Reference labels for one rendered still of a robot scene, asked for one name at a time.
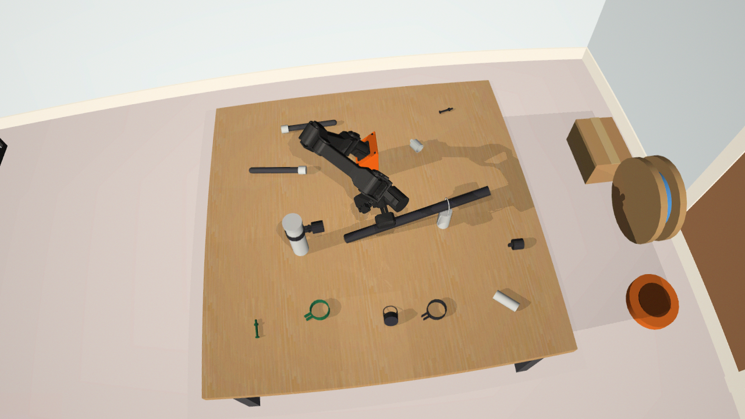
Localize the black faceted cup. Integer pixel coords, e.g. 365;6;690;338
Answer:
285;220;324;241

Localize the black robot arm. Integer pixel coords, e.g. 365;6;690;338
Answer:
299;120;409;214

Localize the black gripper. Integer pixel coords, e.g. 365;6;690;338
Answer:
375;199;396;229

